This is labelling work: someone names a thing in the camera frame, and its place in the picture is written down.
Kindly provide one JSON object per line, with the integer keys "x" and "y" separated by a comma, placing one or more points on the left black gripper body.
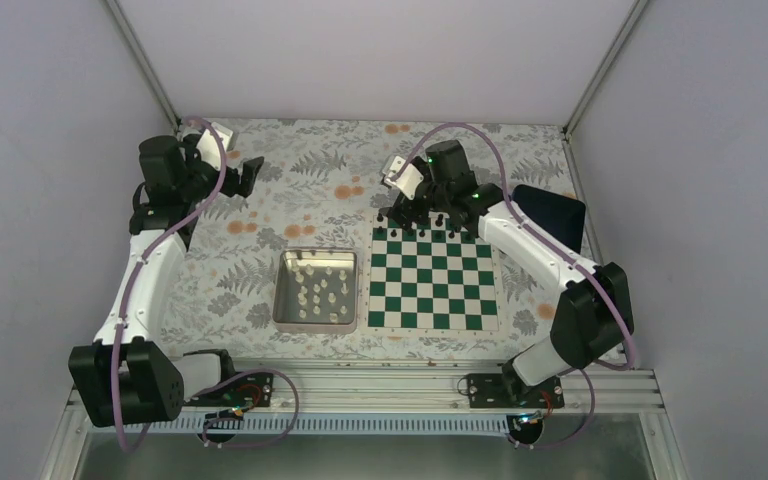
{"x": 229, "y": 187}

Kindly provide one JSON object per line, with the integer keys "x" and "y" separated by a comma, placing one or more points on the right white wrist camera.
{"x": 402, "y": 175}

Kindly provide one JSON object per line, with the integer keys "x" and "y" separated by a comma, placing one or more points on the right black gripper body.
{"x": 416, "y": 216}

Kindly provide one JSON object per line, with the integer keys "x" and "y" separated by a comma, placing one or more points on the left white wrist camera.
{"x": 209, "y": 148}

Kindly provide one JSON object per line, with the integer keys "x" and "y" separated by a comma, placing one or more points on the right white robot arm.
{"x": 593, "y": 312}

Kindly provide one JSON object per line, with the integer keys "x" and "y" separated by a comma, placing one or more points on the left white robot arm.
{"x": 123, "y": 375}

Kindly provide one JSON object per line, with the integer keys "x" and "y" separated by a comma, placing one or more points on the green white chessboard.
{"x": 431, "y": 282}

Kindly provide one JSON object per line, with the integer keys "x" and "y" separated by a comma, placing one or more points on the floral table mat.
{"x": 318, "y": 187}

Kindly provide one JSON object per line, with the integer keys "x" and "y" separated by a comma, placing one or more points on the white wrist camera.
{"x": 402, "y": 175}
{"x": 209, "y": 148}

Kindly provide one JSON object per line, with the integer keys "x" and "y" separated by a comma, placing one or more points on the metal tray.
{"x": 317, "y": 291}

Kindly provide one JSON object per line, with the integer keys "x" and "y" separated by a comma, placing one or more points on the aluminium frame rail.
{"x": 420, "y": 388}

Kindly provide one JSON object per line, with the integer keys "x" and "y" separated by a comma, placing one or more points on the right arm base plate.
{"x": 494, "y": 391}

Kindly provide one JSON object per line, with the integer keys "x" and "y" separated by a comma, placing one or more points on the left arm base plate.
{"x": 251, "y": 391}

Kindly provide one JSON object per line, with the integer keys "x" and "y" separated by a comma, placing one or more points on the dark blue box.
{"x": 560, "y": 216}

